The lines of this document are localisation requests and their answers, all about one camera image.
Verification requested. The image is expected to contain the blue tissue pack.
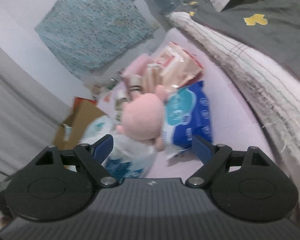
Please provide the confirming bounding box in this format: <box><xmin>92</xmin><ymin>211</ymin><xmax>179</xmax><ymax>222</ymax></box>
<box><xmin>161</xmin><ymin>80</ymin><xmax>213</xmax><ymax>160</ymax></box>

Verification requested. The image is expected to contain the pink plush doll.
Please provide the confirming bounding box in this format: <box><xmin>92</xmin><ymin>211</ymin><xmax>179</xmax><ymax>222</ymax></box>
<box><xmin>116</xmin><ymin>85</ymin><xmax>168</xmax><ymax>151</ymax></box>

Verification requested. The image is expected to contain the pink wet wipes pack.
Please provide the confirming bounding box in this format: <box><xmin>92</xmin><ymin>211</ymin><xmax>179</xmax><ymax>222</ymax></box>
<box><xmin>153</xmin><ymin>42</ymin><xmax>204</xmax><ymax>90</ymax></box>

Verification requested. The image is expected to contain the orange striped cloth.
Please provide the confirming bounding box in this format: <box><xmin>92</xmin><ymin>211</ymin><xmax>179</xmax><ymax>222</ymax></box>
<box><xmin>142</xmin><ymin>63</ymin><xmax>162</xmax><ymax>93</ymax></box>

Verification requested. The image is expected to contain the brown cardboard box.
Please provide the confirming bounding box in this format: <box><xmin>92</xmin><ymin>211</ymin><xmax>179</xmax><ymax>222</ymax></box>
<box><xmin>53</xmin><ymin>97</ymin><xmax>105</xmax><ymax>150</ymax></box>

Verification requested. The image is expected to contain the white plastic waste bag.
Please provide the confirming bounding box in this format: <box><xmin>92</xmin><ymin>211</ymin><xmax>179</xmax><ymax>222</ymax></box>
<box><xmin>80</xmin><ymin>115</ymin><xmax>157</xmax><ymax>180</ymax></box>

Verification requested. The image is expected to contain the red snack bag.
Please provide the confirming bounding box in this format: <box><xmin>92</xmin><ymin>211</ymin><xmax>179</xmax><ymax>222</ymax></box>
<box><xmin>72</xmin><ymin>96</ymin><xmax>98</xmax><ymax>111</ymax></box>

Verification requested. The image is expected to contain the gold tea box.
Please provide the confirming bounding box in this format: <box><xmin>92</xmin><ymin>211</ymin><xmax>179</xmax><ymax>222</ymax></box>
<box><xmin>114</xmin><ymin>89</ymin><xmax>130</xmax><ymax>124</ymax></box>

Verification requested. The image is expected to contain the grey curtain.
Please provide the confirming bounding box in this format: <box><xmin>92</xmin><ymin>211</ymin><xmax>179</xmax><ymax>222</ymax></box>
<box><xmin>0</xmin><ymin>47</ymin><xmax>70</xmax><ymax>175</ymax></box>

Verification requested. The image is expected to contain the white striped blanket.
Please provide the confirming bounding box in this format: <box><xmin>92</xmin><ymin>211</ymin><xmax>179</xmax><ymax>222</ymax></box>
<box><xmin>167</xmin><ymin>11</ymin><xmax>300</xmax><ymax>178</ymax></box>

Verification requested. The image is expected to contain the dark grey star quilt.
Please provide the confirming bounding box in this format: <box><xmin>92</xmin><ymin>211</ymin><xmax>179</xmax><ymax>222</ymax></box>
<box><xmin>177</xmin><ymin>0</ymin><xmax>300</xmax><ymax>81</ymax></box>

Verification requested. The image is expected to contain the floral blue wall cloth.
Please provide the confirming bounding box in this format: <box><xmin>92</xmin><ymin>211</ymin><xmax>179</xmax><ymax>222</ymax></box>
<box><xmin>35</xmin><ymin>0</ymin><xmax>153</xmax><ymax>79</ymax></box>

